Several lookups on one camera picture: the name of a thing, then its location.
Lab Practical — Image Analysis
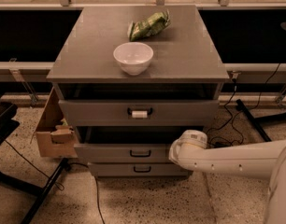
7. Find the grey top drawer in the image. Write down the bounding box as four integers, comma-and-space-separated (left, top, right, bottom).
59, 100, 218, 126

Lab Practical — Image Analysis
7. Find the cardboard box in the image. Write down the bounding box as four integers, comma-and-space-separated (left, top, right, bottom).
36, 90, 78, 158

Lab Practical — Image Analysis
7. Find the grey drawer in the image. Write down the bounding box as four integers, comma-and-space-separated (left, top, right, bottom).
59, 100, 218, 126
73, 126, 205, 164
88, 163, 192, 177

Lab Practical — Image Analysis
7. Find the grey drawer cabinet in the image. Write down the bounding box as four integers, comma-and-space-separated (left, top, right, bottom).
46, 5, 230, 177

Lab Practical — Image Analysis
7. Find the black power adapter with cable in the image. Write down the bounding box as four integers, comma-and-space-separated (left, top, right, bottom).
206, 78, 244, 147

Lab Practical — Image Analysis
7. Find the black metal stand leg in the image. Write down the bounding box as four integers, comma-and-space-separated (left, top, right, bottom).
236, 99, 286, 142

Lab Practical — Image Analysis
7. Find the grey bottom drawer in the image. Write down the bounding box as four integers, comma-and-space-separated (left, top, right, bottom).
88, 163, 192, 177

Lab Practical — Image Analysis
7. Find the white ceramic bowl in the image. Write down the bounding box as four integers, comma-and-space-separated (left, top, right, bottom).
113, 42, 154, 76

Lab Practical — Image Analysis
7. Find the green snack bag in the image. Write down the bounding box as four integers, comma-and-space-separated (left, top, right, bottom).
127, 10, 171, 42

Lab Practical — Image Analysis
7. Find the black floor cable left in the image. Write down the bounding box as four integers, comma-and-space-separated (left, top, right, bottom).
4, 139, 65, 191

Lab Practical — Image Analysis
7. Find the black table frame left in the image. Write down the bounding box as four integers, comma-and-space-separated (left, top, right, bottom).
0, 102, 70, 224

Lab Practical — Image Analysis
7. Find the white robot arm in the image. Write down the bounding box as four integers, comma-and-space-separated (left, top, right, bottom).
169, 130, 286, 224

